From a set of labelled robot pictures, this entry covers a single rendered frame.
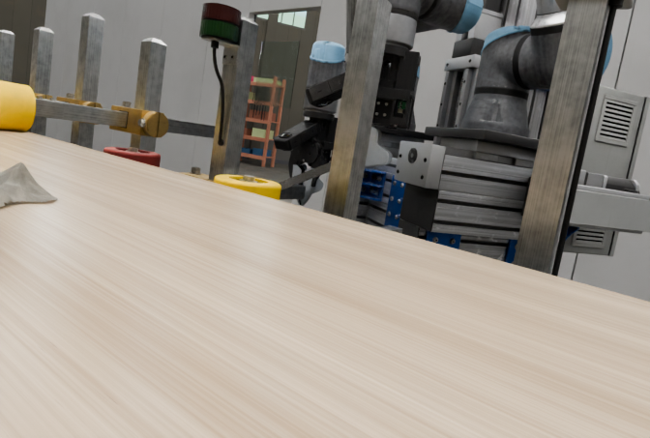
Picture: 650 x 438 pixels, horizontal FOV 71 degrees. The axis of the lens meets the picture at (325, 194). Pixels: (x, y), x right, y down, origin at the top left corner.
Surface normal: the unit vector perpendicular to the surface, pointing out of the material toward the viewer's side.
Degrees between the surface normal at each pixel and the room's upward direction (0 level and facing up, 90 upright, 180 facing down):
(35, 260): 0
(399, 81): 90
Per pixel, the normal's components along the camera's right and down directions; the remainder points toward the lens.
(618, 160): 0.33, 0.16
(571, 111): -0.58, 0.00
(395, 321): 0.15, -0.98
